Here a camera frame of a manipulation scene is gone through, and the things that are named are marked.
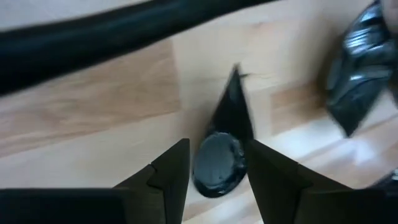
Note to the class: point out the black teardrop mini plate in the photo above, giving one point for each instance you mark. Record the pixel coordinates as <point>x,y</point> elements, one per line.
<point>231,115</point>

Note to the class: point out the black leaf-shaped mini plate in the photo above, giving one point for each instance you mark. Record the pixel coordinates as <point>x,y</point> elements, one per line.
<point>357,77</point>

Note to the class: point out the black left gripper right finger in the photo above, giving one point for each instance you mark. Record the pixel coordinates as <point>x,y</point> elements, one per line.
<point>273,186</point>

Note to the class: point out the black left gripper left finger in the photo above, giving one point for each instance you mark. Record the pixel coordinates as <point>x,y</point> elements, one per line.
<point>168,193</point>

